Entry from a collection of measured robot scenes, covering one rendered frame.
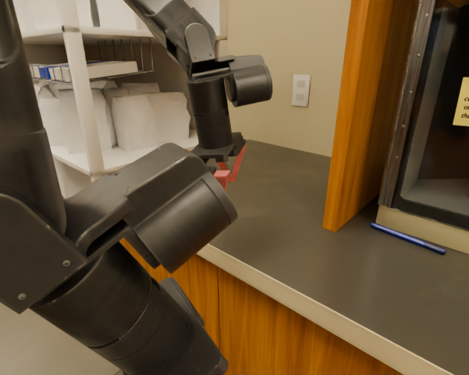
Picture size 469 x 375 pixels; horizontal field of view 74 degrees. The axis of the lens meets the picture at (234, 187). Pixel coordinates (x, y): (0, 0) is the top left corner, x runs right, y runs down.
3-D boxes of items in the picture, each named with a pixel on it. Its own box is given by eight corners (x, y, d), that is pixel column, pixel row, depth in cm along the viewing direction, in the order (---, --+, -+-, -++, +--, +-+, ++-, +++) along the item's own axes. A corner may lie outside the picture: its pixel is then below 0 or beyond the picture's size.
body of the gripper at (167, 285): (177, 286, 30) (133, 237, 26) (234, 369, 22) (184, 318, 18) (120, 335, 28) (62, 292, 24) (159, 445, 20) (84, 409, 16)
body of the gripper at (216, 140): (243, 141, 56) (237, 100, 53) (228, 165, 48) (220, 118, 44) (209, 143, 58) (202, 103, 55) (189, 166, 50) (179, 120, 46)
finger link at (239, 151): (251, 176, 62) (245, 131, 57) (243, 194, 56) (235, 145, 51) (219, 176, 64) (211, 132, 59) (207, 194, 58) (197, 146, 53)
